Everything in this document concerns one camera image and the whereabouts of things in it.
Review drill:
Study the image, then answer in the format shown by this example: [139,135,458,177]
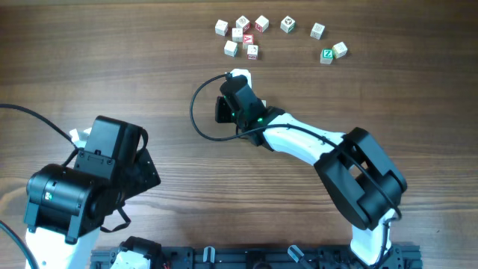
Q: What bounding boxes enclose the white block green edge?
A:
[224,40,238,57]

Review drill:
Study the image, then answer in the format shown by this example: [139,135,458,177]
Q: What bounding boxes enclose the white block yellow side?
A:
[332,42,348,58]

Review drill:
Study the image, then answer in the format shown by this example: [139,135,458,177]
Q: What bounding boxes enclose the plain white wooden block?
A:
[232,28,243,43]

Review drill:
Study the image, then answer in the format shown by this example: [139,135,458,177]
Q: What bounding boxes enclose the white block plain picture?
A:
[310,22,325,40]

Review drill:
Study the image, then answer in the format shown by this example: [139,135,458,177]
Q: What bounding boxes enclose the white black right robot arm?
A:
[216,69,407,268]

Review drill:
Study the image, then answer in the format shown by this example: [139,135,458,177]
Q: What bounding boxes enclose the white block green panda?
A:
[280,16,296,33]

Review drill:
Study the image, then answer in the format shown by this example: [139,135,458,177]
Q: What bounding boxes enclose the green letter Z block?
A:
[320,49,334,64]

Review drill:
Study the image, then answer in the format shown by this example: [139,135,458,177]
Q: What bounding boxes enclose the white block red number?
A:
[246,44,258,60]

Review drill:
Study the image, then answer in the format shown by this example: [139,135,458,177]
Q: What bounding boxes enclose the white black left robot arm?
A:
[24,116,161,268]

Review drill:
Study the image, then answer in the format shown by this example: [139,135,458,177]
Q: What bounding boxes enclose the red letter A block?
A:
[242,34,254,49]

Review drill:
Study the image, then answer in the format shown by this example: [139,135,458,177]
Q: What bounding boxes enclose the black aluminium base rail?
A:
[90,235,423,269]

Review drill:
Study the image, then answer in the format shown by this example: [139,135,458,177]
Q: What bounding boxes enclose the white block red letter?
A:
[255,15,270,33]

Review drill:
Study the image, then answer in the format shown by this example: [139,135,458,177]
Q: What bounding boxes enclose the white block far left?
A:
[214,19,229,36]

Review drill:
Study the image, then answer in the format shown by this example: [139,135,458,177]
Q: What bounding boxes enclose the white block red picture top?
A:
[235,16,250,33]

